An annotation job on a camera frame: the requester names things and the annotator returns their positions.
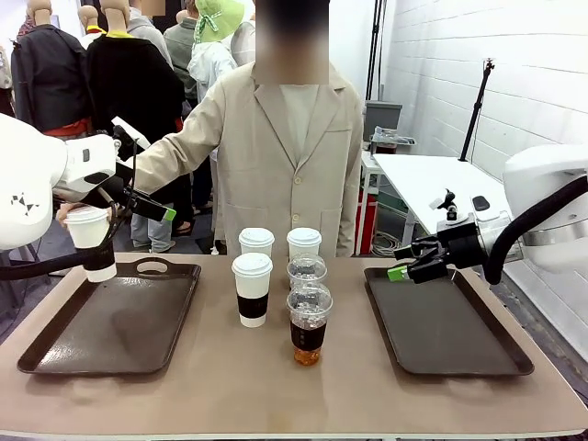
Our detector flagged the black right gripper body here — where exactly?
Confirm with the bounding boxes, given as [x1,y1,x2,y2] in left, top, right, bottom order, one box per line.
[435,220,488,270]

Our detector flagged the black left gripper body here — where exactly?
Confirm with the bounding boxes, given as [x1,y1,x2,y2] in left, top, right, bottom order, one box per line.
[80,163,140,209]

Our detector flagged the white lidded paper coffee cup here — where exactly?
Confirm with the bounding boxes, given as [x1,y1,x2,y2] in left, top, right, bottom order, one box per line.
[63,206,119,284]
[231,252,274,329]
[286,227,323,258]
[238,227,276,259]

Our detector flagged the clear plastic iced coffee cup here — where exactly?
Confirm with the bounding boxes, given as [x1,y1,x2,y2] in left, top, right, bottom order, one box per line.
[286,281,334,368]
[286,252,329,289]

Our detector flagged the person's right forearm beige sleeve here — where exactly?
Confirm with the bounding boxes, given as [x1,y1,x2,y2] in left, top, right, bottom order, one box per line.
[132,123,222,197]

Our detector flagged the person's left forearm beige sleeve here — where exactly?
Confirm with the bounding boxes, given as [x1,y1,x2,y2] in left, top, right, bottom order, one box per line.
[335,174,365,257]

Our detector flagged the dark brown serving tray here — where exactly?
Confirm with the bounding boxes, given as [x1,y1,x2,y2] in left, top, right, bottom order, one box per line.
[17,256,203,376]
[363,266,536,379]

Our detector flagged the person's right hand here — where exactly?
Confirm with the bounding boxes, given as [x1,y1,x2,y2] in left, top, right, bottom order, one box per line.
[55,201,128,229]

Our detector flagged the bystander legs in jeans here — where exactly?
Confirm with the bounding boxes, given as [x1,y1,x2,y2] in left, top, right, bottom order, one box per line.
[130,211,177,254]

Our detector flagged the red box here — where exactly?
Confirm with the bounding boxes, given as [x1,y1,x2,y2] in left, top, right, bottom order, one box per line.
[355,190,379,256]

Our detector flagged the white side table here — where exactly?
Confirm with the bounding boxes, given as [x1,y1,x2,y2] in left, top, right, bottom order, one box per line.
[372,153,512,236]

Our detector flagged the mannequin in black yellow-collared robe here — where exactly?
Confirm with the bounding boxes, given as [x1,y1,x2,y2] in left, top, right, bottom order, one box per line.
[85,0,186,203]

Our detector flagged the mannequin in dark grey jacket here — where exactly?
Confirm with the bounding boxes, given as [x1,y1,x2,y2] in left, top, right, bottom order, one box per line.
[10,0,92,139]

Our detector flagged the person in beige coat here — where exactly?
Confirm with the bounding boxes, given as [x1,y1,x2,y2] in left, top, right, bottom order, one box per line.
[201,0,365,258]

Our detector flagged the black tripod stand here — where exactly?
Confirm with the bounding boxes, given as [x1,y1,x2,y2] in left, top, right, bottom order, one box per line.
[458,58,497,163]

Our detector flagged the grey storage bin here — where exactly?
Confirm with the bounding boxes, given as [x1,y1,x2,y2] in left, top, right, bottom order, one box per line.
[364,100,403,141]

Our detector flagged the person in green shirt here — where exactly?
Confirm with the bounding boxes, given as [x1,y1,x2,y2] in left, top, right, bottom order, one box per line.
[163,8,199,105]

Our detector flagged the person in grey hoodie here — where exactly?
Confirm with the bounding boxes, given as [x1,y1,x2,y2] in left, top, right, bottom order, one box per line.
[127,0,175,70]

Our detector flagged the mannequin in white shirt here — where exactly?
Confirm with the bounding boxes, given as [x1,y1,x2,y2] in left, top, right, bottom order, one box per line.
[229,19,257,68]

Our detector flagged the light green bucket hat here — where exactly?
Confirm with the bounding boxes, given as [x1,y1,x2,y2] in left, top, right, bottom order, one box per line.
[194,0,246,44]

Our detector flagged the black light stand poles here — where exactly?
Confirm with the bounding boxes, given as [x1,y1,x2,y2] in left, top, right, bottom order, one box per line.
[365,0,388,103]

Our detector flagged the coiled floor cables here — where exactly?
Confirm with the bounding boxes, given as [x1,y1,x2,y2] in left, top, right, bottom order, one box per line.
[369,231,406,258]

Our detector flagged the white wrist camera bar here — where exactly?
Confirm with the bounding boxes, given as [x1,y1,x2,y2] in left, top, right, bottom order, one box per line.
[111,116,152,151]
[428,187,460,222]

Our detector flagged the wire basket with papers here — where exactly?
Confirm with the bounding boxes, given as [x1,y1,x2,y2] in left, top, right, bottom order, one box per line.
[369,125,417,156]

